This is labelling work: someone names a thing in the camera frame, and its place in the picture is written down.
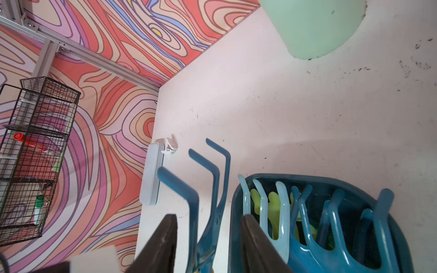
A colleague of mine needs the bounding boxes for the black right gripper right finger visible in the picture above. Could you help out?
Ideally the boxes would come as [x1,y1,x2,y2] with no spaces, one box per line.
[240,215,292,273]

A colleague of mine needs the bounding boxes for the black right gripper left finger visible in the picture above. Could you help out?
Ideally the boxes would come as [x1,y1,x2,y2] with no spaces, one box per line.
[125,214,178,273]

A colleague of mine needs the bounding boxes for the teal storage box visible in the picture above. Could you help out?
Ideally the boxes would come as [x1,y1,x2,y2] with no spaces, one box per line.
[228,174,414,273]

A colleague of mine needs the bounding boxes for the light blue rake pale handle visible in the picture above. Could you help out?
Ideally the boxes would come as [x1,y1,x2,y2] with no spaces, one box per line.
[253,179,290,263]

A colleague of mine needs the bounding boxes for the lime green hand tool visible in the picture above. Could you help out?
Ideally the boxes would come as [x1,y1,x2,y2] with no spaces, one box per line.
[250,188,304,243]

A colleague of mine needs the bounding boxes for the grey flat case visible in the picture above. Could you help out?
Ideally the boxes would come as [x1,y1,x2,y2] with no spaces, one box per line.
[140,142,164,206]

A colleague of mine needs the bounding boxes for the white plastic clip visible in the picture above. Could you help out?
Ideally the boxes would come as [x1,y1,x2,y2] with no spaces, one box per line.
[155,134,178,155]

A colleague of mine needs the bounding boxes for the green capped marker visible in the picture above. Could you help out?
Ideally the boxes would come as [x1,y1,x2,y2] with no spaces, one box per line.
[34,195,45,226]

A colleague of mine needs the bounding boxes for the red capped marker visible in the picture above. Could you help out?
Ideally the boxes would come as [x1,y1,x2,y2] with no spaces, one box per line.
[13,133,48,152]

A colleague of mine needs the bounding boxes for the mint green pen cup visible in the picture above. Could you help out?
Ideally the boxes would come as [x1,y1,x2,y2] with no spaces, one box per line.
[259,0,367,60]

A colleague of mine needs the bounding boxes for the black wire side basket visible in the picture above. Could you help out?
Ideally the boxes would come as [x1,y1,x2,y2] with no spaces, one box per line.
[1,76,81,246]

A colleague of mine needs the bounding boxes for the aluminium frame post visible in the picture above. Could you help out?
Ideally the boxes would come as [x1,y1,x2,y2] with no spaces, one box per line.
[1,1,159,94]

